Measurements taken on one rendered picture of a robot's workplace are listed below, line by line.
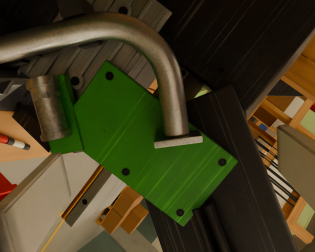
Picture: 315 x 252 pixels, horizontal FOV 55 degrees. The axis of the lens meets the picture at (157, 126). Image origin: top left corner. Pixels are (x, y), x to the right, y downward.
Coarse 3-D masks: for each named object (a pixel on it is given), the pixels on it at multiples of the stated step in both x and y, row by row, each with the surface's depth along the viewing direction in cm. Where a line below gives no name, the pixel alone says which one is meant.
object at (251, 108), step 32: (160, 0) 46; (192, 0) 44; (224, 0) 43; (256, 0) 42; (288, 0) 41; (160, 32) 46; (192, 32) 44; (224, 32) 43; (256, 32) 42; (288, 32) 41; (192, 64) 44; (224, 64) 43; (256, 64) 42; (288, 64) 50; (256, 96) 42
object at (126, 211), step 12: (120, 192) 679; (132, 192) 637; (120, 204) 640; (132, 204) 637; (108, 216) 661; (120, 216) 648; (132, 216) 683; (144, 216) 698; (108, 228) 668; (132, 228) 688
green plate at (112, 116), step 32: (96, 96) 38; (128, 96) 38; (96, 128) 39; (128, 128) 39; (160, 128) 38; (192, 128) 38; (96, 160) 40; (128, 160) 39; (160, 160) 39; (192, 160) 38; (224, 160) 38; (160, 192) 40; (192, 192) 39
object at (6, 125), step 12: (0, 120) 57; (12, 120) 60; (0, 132) 59; (12, 132) 62; (24, 132) 66; (0, 144) 62; (36, 144) 73; (0, 156) 64; (12, 156) 68; (24, 156) 72; (36, 156) 77
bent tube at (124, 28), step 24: (48, 24) 34; (72, 24) 33; (96, 24) 33; (120, 24) 33; (144, 24) 33; (0, 48) 34; (24, 48) 34; (48, 48) 34; (144, 48) 33; (168, 48) 34; (168, 72) 33; (168, 96) 34; (168, 120) 34; (168, 144) 34
